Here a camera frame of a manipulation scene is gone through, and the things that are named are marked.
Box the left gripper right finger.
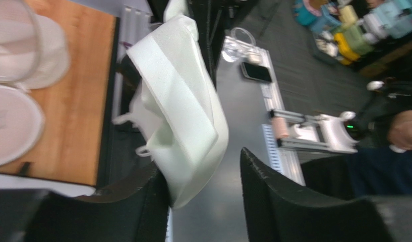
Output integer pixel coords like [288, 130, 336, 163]
[240, 148, 412, 241]

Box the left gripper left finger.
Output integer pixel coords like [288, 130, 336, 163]
[0, 163, 169, 241]

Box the white bra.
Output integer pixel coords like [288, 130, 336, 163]
[113, 1, 229, 209]

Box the white mesh laundry bag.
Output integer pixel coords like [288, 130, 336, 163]
[0, 1, 70, 166]

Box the white teleoperation device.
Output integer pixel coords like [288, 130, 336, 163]
[269, 110, 361, 154]

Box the black smartphone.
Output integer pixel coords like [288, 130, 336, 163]
[240, 62, 272, 83]

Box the person's hand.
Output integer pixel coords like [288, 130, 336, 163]
[388, 110, 412, 153]

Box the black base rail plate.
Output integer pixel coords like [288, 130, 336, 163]
[96, 18, 151, 188]

